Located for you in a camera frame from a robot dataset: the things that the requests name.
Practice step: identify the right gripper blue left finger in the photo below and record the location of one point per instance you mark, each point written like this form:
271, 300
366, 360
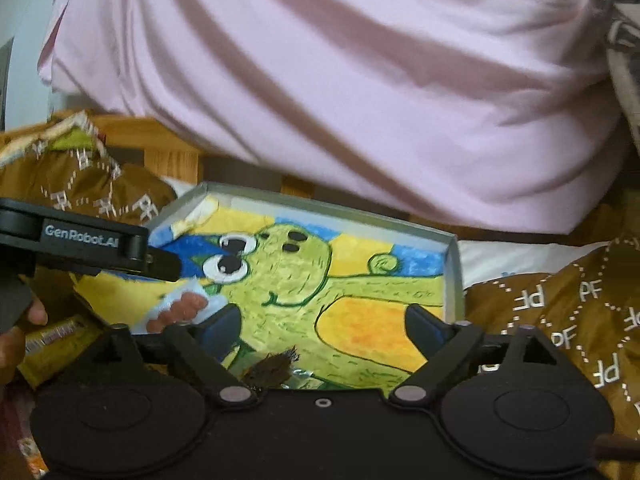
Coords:
219, 334

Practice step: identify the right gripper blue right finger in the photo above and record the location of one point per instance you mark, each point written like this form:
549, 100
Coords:
426, 331

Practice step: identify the pink sausage packet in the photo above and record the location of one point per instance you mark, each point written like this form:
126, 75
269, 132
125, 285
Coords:
193, 302

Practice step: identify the dark dried fruit packet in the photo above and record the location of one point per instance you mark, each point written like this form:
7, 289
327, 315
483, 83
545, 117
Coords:
274, 370

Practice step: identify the yellow snack bar packet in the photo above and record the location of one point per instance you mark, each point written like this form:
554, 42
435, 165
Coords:
52, 348

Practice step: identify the rice cracker packet orange label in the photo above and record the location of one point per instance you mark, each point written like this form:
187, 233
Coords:
33, 458

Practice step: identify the person's left hand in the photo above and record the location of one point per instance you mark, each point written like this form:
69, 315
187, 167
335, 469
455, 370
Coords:
12, 343

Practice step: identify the grey tray with frog drawing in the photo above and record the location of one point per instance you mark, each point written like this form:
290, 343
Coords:
328, 283

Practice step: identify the brown patterned blanket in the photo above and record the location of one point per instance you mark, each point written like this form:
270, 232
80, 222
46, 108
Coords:
540, 380

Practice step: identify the pink draped sheet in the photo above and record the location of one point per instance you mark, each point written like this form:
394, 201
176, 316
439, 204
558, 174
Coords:
497, 114

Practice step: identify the grey floral bedding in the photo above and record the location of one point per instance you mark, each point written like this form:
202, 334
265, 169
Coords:
620, 20

